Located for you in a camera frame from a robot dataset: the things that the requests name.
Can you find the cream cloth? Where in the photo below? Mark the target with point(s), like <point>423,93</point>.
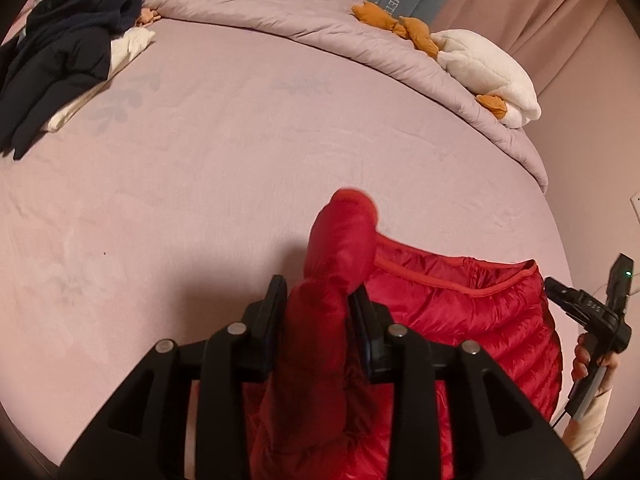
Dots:
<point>132,45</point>

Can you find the small pink toy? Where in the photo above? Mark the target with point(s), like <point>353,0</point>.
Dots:
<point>149,16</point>

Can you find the white plush goose toy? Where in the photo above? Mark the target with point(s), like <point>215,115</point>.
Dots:
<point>485,65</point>

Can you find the grey quilt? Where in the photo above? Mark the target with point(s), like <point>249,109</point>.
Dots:
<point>300,15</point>

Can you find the pile of dark navy clothes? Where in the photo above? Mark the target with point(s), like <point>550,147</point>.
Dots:
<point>70,55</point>

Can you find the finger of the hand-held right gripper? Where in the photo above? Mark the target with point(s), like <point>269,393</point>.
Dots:
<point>575,302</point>

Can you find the red down jacket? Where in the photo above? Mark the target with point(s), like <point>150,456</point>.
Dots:
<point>340,240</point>

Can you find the pink curtain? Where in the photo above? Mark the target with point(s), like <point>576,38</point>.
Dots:
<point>550,10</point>

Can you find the person's right forearm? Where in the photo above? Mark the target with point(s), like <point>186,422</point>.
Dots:
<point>587,430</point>

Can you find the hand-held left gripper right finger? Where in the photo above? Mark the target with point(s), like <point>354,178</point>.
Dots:
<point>372,335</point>

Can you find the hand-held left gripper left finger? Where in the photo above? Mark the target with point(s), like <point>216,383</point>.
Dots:
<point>265,330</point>

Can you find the person's right hand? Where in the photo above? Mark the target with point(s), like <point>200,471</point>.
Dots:
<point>581,360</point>

